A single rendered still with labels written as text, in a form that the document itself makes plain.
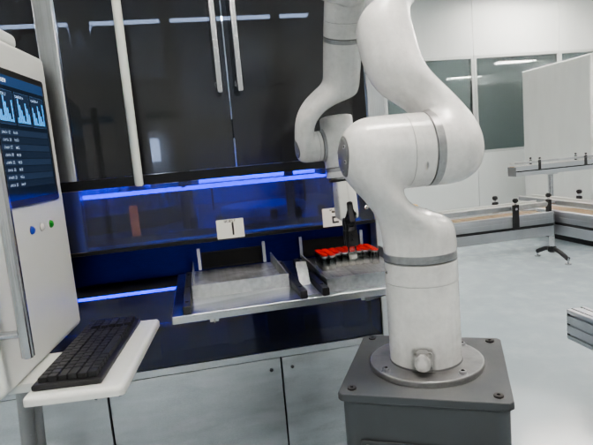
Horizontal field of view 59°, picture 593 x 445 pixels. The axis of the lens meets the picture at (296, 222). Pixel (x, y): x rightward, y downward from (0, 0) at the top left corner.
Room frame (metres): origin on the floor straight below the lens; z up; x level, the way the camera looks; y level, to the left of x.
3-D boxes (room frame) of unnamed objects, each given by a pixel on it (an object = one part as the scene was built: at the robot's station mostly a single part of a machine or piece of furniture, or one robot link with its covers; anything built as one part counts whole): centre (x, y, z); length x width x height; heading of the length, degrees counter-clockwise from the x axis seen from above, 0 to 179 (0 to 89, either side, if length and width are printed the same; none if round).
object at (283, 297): (1.49, 0.01, 0.87); 0.70 x 0.48 x 0.02; 100
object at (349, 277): (1.47, -0.16, 0.90); 0.34 x 0.26 x 0.04; 10
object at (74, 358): (1.21, 0.51, 0.82); 0.40 x 0.14 x 0.02; 5
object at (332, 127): (1.34, -0.12, 1.26); 0.09 x 0.08 x 0.13; 104
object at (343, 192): (1.34, -0.13, 1.11); 0.10 x 0.08 x 0.11; 3
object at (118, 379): (1.21, 0.53, 0.79); 0.45 x 0.28 x 0.03; 5
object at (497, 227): (1.94, -0.62, 0.92); 0.69 x 0.16 x 0.16; 100
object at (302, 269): (1.34, -0.01, 0.91); 0.14 x 0.03 x 0.06; 11
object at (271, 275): (1.53, 0.19, 0.90); 0.34 x 0.26 x 0.04; 10
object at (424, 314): (0.85, -0.20, 0.95); 0.19 x 0.19 x 0.18
